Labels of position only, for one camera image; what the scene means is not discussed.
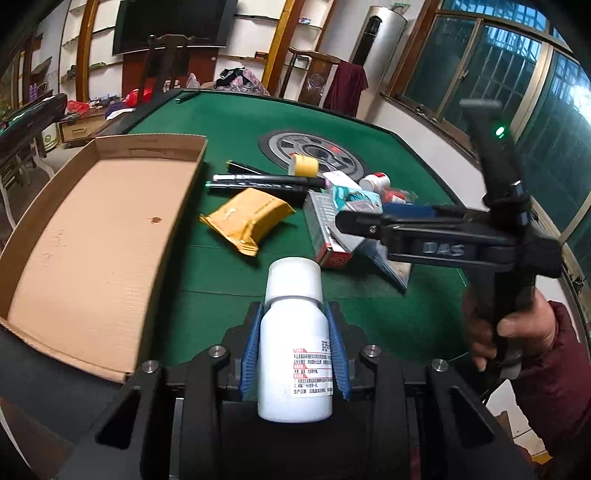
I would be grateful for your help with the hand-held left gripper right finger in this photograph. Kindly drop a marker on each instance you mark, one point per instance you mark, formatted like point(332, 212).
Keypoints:
point(337, 350)

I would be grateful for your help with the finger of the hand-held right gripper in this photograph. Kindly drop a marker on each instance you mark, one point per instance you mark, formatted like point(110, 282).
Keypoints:
point(408, 211)
point(358, 224)

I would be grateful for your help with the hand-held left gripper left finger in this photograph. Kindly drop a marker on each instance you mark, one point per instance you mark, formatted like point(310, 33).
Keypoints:
point(251, 350)

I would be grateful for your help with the boxed red number candle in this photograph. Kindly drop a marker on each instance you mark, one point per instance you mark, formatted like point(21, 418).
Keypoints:
point(395, 196)

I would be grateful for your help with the teal tissue pack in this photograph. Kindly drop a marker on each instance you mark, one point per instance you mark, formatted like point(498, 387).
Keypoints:
point(355, 196)

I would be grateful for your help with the long white barcode box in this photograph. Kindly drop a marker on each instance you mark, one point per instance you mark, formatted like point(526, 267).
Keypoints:
point(323, 221)

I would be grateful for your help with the white bottle red text label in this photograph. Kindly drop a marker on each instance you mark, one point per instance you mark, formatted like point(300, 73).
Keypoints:
point(291, 346)

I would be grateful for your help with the white bottle plain label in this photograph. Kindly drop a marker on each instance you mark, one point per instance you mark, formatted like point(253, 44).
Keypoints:
point(369, 184)

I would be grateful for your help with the small white medicine box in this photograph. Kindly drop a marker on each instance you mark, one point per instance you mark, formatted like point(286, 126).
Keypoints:
point(339, 177)

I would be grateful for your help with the black foil packet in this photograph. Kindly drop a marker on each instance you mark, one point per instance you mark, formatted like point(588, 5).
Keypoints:
point(392, 274)

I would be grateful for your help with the yellow foam cylinder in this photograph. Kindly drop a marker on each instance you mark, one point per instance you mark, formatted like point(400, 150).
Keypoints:
point(304, 165)

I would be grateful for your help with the black marker pink end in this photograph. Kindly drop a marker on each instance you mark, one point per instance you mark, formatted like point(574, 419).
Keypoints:
point(258, 180)

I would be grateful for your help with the yellow foil packet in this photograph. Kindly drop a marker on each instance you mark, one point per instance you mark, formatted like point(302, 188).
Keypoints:
point(244, 217)

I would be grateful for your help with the black pen green tip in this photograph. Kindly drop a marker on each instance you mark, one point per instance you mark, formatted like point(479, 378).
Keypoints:
point(240, 188)

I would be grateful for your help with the shallow cardboard box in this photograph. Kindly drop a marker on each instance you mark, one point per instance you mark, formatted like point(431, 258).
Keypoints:
point(92, 230)

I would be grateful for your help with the person's right forearm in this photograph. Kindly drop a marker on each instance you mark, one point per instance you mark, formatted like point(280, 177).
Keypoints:
point(563, 392)

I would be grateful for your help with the person's right hand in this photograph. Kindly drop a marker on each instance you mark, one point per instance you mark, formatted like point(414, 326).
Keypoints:
point(531, 323)

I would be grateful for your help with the round table centre panel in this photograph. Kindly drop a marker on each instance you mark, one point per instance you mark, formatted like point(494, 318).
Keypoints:
point(281, 145)

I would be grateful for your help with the dark red garment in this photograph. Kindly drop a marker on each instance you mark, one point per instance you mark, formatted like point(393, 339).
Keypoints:
point(346, 87)

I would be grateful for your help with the carved wooden armchair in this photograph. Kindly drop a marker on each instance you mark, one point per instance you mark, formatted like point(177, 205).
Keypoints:
point(314, 78)

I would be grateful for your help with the silver standing air conditioner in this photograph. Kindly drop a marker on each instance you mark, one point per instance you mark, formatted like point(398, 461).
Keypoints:
point(378, 37)

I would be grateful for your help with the barred window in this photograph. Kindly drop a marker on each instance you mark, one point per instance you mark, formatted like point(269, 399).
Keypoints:
point(508, 60)

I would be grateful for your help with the floral cloth bag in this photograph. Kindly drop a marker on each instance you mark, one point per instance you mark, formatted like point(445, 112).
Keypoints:
point(242, 81)

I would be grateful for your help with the white plastic bag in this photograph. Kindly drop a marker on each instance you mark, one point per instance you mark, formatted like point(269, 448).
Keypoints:
point(194, 82)

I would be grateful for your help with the dark wooden chair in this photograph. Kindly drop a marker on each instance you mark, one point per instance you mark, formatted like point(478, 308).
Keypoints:
point(166, 60)

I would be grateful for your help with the red plastic bag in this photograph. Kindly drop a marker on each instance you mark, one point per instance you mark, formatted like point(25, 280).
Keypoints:
point(78, 107)
point(138, 97)

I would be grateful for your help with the flat screen television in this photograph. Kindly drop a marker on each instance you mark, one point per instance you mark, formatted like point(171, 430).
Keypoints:
point(175, 23)

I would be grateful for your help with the low wooden cabinet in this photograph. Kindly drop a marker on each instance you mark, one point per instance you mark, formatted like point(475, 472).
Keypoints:
point(83, 127)

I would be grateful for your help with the folding mahjong table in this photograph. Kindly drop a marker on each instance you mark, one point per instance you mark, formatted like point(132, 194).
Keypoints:
point(32, 110)

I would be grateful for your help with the arched wall display shelf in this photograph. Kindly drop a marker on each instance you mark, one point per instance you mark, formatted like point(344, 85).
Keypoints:
point(286, 46)

